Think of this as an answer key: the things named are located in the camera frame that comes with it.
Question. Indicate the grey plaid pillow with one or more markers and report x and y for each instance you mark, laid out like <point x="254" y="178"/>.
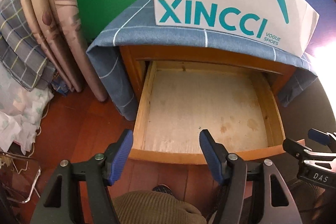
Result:
<point x="18" y="43"/>

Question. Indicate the plaid slipper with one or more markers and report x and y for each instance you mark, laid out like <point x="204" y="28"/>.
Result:
<point x="162" y="188"/>

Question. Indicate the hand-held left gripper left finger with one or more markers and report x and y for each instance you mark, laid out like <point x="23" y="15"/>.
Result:
<point x="120" y="155"/>

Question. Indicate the floral beige curtain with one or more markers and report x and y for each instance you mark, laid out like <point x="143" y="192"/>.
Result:
<point x="65" y="16"/>

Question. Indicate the wooden drawer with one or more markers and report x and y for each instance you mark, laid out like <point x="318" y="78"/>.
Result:
<point x="197" y="103"/>

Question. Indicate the white leaf-print cloth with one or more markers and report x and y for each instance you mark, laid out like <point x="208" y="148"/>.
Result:
<point x="21" y="108"/>

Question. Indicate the blue patterned bag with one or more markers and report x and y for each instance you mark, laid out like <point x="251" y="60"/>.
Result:
<point x="60" y="86"/>

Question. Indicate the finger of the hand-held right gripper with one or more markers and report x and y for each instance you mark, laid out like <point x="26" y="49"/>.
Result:
<point x="319" y="136"/>
<point x="295" y="146"/>

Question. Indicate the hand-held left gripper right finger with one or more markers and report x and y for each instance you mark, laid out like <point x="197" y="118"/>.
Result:
<point x="210" y="155"/>

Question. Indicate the grey box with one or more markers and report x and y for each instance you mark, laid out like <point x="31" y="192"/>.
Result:
<point x="309" y="113"/>

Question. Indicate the blue checked cloth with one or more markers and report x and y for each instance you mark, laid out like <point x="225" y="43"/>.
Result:
<point x="131" y="29"/>

